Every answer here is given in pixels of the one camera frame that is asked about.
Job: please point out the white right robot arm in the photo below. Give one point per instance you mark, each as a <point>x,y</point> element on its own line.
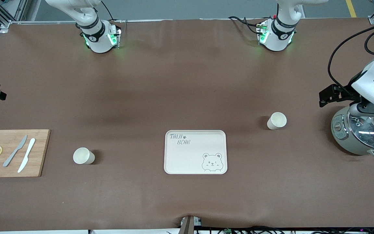
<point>96,42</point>

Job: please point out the grey-green cooking pot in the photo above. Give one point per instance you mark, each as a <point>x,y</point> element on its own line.
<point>342,136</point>

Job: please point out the cream bear print tray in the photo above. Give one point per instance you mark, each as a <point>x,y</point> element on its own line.
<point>190,156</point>

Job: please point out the wooden cutting board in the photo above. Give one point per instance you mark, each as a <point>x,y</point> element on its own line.
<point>41,152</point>

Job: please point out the white plastic knife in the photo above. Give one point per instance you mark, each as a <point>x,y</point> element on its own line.
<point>27,155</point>

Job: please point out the brown table mat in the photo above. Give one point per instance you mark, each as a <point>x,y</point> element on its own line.
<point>174,81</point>

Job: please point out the white IKEA cup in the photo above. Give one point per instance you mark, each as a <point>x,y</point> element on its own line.
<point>276,120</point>
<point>82,156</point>

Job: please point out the grey plastic knife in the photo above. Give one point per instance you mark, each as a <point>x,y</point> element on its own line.
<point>15,151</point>

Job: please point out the glass pot lid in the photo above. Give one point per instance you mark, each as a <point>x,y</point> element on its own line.
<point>365,130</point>

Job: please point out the camera mount post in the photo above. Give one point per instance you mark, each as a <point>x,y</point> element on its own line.
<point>188,225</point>

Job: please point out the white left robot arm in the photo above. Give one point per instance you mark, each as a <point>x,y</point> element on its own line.
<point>276,40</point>

